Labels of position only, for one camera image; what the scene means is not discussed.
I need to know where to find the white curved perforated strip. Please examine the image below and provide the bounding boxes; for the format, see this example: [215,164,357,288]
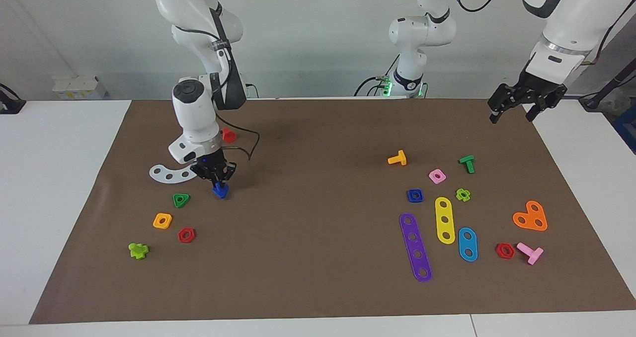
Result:
[149,163,198,184]

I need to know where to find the black stand pole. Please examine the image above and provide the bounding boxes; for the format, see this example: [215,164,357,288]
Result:
[579,59,636,112]

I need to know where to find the blue crate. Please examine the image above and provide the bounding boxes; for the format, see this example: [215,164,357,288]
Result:
[611,102,636,155]

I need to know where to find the orange heart-shaped plate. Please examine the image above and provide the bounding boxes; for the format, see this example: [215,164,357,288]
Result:
[512,200,548,232]

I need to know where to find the yellow three-hole strip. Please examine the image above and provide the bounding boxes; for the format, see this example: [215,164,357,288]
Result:
[435,197,456,245]

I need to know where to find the brown paper table mat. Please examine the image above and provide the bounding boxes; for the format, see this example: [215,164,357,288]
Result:
[29,97,636,325]

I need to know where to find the blue two-hole strip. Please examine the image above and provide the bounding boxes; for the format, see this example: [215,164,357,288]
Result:
[458,227,478,262]

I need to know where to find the large pink toy screw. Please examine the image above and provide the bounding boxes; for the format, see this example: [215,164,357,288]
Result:
[516,242,544,265]

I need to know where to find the purple four-hole strip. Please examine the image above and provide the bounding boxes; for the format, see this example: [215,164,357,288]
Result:
[399,213,433,283]

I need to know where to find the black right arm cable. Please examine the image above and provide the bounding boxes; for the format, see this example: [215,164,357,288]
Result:
[211,6,260,162]

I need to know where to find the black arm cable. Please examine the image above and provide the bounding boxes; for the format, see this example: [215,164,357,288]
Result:
[211,6,260,162]
[450,0,636,64]

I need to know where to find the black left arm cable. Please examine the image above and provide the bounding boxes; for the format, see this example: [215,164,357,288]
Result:
[450,0,636,64]

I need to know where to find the black left base cable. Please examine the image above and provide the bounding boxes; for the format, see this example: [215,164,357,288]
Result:
[354,76,393,97]

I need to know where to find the black clamp with cable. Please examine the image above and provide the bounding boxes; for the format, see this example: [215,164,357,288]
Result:
[0,83,27,115]

